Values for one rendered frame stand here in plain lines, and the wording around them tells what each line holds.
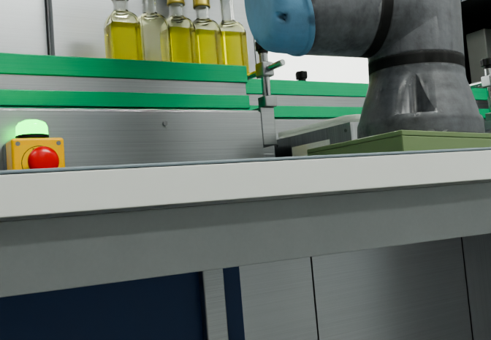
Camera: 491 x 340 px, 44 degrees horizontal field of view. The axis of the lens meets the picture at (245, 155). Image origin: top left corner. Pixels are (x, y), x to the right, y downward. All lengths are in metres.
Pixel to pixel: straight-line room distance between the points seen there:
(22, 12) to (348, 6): 0.78
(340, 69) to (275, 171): 1.09
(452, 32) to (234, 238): 0.37
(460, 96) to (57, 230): 0.46
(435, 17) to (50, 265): 0.50
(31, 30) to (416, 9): 0.81
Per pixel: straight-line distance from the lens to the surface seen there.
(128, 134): 1.00
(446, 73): 0.75
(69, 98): 1.00
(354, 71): 1.66
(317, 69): 1.58
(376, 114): 0.74
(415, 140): 0.67
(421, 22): 0.76
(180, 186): 0.52
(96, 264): 0.54
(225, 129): 1.07
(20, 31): 1.31
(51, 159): 0.85
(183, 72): 1.08
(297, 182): 0.56
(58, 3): 1.32
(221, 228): 0.58
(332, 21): 0.71
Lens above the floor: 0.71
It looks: 5 degrees up
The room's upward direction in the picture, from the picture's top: 5 degrees counter-clockwise
